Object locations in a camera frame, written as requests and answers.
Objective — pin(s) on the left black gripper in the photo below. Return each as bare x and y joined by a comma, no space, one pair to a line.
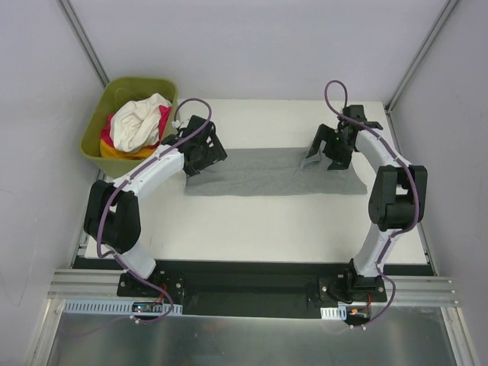
213,144

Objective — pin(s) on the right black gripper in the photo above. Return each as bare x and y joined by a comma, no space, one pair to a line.
335,144

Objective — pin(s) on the grey t shirt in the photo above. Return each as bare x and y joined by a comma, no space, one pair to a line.
274,172

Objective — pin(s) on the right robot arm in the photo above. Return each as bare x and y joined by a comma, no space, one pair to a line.
395,206

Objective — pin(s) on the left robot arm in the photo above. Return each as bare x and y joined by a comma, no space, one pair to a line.
112,216

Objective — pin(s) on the pink t shirt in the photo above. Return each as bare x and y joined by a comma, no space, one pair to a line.
106,133

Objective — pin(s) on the white t shirt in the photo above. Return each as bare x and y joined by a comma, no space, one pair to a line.
143,107

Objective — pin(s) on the yellow t shirt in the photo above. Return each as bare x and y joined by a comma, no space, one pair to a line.
110,152

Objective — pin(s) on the green plastic bin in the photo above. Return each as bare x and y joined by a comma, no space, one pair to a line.
115,95

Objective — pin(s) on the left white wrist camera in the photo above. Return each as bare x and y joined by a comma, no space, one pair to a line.
180,124

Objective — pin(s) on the right aluminium frame post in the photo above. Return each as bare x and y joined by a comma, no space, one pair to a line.
434,32

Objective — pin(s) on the aluminium frame post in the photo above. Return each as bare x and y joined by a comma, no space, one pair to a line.
85,43
434,32

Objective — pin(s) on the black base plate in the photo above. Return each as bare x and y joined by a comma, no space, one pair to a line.
255,289

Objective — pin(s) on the right slotted cable duct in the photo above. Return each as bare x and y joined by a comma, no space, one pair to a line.
333,313

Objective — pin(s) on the slotted cable duct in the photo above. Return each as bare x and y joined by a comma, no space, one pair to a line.
333,313
120,307

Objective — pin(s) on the left aluminium frame post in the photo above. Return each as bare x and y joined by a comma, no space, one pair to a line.
85,43

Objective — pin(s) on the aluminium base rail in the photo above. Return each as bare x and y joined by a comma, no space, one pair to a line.
84,284

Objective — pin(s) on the left slotted cable duct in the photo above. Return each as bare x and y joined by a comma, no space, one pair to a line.
120,307

